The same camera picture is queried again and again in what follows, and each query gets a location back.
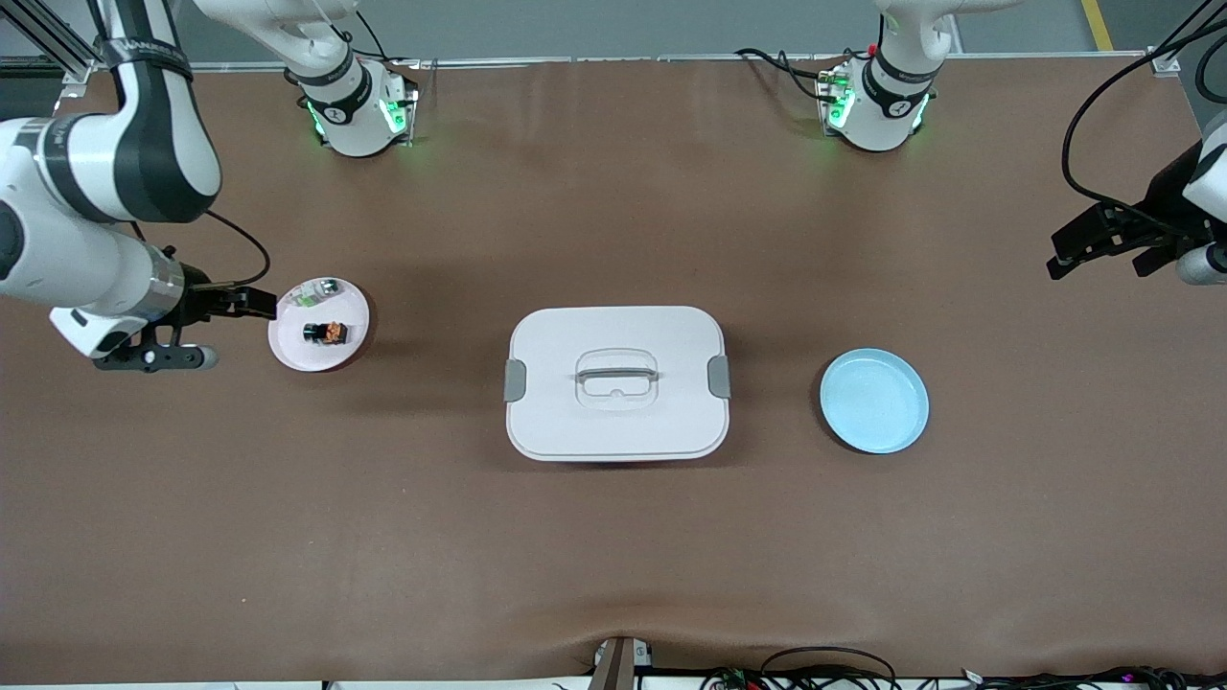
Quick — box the white lidded storage box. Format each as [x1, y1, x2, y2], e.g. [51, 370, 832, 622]
[504, 306, 731, 463]

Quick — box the pink round plate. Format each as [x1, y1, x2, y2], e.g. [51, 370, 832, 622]
[267, 277, 372, 373]

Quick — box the brown table cover mat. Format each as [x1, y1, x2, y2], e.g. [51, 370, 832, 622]
[0, 57, 1227, 683]

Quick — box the light blue round plate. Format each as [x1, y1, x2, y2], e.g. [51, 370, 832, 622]
[820, 348, 930, 454]

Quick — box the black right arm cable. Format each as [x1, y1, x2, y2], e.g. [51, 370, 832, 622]
[129, 209, 272, 288]

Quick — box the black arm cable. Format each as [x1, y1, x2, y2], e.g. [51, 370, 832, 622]
[129, 209, 272, 288]
[1060, 21, 1227, 242]

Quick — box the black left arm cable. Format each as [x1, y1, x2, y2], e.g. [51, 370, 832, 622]
[1060, 21, 1227, 242]

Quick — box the black right base cable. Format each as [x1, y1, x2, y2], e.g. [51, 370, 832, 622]
[321, 0, 408, 66]

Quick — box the black base cable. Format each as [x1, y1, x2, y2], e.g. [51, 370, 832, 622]
[321, 0, 408, 66]
[735, 46, 845, 102]

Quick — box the black left base cable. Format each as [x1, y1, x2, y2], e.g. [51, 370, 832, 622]
[735, 46, 845, 102]

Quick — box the black cable bundle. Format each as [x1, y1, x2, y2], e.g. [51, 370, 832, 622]
[700, 647, 1227, 690]

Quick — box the aluminium table frame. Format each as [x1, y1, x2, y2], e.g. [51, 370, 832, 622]
[19, 0, 1227, 102]

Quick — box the brown and grey edge bracket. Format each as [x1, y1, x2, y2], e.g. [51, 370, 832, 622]
[587, 635, 655, 690]

